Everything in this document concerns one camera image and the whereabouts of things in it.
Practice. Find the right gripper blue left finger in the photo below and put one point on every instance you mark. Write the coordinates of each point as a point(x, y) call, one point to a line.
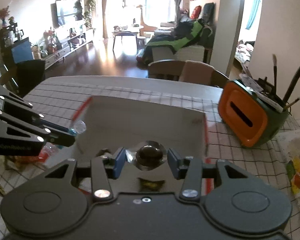
point(103, 169)

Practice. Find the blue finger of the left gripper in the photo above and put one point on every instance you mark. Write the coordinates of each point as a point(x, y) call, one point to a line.
point(55, 130)
point(63, 139)

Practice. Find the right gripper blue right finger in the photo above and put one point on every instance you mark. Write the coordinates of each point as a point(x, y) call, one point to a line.
point(189, 170)

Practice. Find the small clear candy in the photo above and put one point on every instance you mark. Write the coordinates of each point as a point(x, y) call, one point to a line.
point(78, 127)

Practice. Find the round chocolate jelly cup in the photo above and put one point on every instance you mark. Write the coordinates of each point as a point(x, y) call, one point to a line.
point(147, 155)

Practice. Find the black sesame snack packet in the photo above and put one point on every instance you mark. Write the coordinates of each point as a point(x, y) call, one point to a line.
point(150, 186)

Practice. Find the grid pattern tablecloth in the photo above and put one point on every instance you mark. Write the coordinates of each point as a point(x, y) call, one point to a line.
point(245, 193)

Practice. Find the orange cardboard box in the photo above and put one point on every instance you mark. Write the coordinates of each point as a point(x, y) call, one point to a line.
point(113, 123)

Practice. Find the wooden chair with black coat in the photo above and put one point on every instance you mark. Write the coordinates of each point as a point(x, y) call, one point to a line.
point(27, 74)

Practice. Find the blue cabinet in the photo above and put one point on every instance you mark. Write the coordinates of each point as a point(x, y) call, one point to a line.
point(20, 51)

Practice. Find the white tv cabinet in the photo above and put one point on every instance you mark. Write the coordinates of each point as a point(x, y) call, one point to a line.
point(59, 51)

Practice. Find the orange green tissue box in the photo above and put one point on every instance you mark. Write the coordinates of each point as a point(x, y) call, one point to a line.
point(252, 120)

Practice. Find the wooden chair far side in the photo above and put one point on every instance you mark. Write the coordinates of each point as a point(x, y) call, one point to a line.
point(187, 71)

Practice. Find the coffee table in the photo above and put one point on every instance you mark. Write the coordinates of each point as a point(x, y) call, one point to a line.
point(130, 31)

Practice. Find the sofa with green jacket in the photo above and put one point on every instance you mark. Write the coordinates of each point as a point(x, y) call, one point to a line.
point(187, 33)

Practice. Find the wall television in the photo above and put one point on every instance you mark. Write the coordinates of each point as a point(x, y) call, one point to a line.
point(66, 12)

